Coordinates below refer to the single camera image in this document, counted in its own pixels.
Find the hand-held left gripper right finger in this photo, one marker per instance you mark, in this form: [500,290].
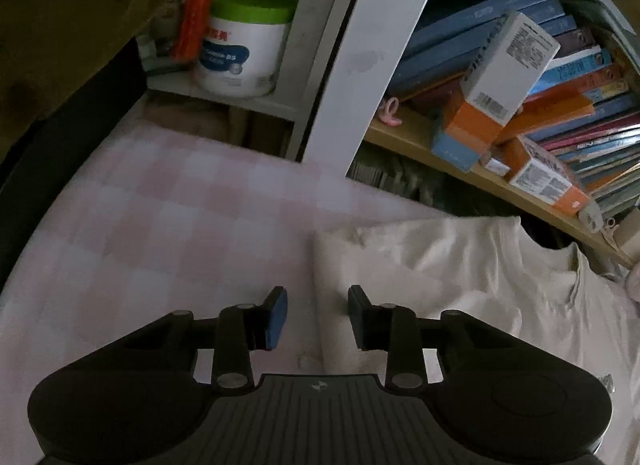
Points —
[356,317]

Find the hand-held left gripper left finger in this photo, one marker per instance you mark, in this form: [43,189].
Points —
[277,317]

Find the cream printed T-shirt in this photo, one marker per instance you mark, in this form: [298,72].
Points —
[450,270]

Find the wooden shelf board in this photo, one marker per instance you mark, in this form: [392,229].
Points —
[450,160]

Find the small pink clip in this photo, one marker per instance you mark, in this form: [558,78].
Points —
[391,112]

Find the white shelf board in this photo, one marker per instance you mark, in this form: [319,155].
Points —
[225,97]

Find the white orange toothpaste box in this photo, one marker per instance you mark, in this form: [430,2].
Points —
[505,75]
[545,175]

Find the white charger block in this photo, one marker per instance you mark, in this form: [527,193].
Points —
[592,217]

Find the white tub green lid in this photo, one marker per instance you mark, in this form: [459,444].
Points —
[240,50]

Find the dark furniture edge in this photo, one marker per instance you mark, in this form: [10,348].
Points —
[50,170]

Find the white flat carton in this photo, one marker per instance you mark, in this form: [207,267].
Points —
[312,20]

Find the row of colourful books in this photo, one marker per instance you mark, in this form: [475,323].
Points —
[590,110]

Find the orange tassel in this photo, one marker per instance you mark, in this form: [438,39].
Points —
[197,0]

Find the brown coat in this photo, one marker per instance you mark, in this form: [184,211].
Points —
[60,20]

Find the white shelf post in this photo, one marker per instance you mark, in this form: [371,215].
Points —
[360,45]

